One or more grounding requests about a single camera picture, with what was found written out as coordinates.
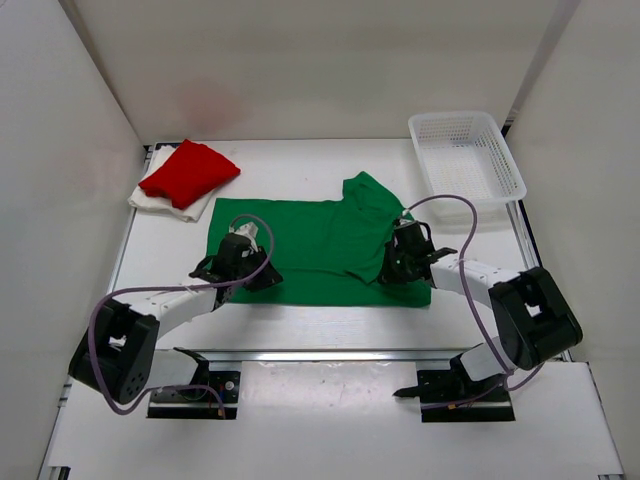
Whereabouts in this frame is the red t shirt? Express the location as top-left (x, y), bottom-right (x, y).
top-left (138, 140), bottom-right (241, 210)

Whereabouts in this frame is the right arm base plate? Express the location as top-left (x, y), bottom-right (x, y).
top-left (393, 363), bottom-right (515, 423)

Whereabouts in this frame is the purple cable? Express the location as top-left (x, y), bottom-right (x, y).
top-left (87, 213), bottom-right (276, 417)
top-left (399, 194), bottom-right (546, 412)

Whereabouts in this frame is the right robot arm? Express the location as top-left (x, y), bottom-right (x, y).
top-left (377, 219), bottom-right (583, 400)

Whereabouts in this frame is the white plastic basket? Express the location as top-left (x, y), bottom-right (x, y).
top-left (408, 111), bottom-right (527, 218)

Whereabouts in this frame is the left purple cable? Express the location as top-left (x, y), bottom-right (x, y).
top-left (87, 213), bottom-right (276, 417)

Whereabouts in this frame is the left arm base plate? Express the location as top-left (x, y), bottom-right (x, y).
top-left (147, 362), bottom-right (242, 420)

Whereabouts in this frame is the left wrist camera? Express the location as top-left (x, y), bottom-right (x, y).
top-left (230, 222), bottom-right (259, 242)

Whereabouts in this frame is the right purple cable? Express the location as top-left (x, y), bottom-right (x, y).
top-left (399, 194), bottom-right (546, 412)

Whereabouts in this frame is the green t shirt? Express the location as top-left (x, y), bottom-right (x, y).
top-left (207, 172), bottom-right (431, 308)

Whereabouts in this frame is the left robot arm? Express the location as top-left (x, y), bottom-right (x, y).
top-left (68, 222), bottom-right (283, 415)

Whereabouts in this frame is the aluminium table rail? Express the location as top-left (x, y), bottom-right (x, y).
top-left (198, 349), bottom-right (461, 363)

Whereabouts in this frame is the white t shirt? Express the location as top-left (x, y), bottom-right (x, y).
top-left (128, 145), bottom-right (212, 223)

